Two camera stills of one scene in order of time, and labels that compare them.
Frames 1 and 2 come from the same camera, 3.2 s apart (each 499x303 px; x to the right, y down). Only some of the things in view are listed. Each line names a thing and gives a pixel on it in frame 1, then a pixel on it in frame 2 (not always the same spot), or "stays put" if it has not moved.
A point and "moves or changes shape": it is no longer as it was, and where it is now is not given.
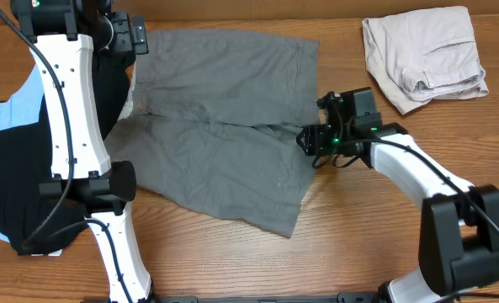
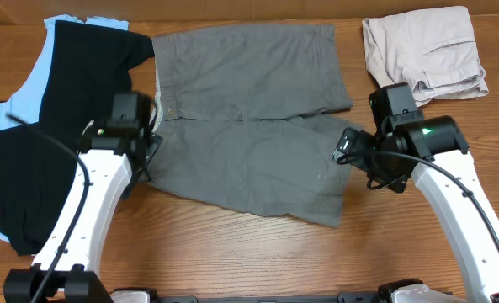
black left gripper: [124, 46] to [154, 139]
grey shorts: [216, 124] moves or changes shape
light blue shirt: [26, 108] stays put
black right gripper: [315, 144] to [362, 140]
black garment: [18, 160] stays put
